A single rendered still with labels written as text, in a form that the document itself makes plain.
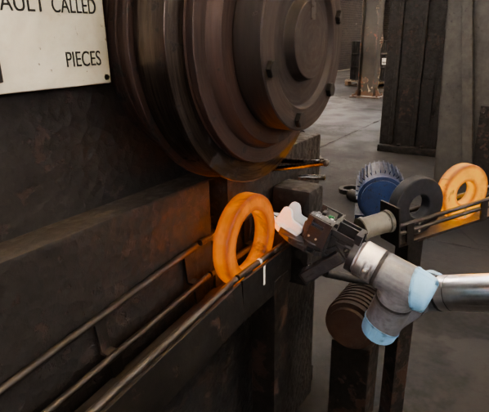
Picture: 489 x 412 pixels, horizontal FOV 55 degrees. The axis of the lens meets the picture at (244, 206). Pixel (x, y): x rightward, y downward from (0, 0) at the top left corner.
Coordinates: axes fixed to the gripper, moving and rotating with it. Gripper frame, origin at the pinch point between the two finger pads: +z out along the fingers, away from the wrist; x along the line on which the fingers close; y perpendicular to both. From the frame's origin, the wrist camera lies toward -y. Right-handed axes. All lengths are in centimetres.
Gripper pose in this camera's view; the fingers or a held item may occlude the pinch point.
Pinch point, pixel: (271, 218)
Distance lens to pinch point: 102.8
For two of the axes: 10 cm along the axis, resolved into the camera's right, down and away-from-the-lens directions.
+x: -5.4, 2.9, -7.9
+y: 2.4, -8.4, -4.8
